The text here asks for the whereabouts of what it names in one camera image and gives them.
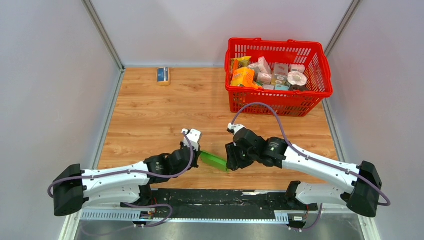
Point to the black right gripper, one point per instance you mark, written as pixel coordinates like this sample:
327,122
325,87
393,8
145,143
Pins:
233,163

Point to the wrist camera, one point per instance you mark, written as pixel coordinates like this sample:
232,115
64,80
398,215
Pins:
233,128
192,137

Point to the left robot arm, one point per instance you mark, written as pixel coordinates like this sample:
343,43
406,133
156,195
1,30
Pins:
76,188

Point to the pink white tissue pack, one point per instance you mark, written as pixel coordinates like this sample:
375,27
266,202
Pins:
264,66

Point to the blue yellow sponge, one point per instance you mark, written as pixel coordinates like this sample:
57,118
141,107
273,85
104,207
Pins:
163,76

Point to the orange snack box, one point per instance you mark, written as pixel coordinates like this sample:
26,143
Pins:
243,77

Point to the red white carton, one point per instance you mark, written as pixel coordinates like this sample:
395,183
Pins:
280,70

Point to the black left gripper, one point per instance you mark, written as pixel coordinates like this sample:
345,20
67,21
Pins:
195,163

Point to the red shopping basket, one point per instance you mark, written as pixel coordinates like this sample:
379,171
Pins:
307,57

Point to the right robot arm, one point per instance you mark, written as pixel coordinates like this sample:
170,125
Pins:
354,186

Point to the yellow snack bag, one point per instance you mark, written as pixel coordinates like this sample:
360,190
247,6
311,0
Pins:
239,62

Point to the green paper box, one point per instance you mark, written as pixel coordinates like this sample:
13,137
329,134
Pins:
214,161

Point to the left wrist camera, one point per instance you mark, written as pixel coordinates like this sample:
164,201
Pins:
192,137

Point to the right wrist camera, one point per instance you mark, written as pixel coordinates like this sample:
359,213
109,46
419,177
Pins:
233,128

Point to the round tape roll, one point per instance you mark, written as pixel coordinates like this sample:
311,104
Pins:
297,78

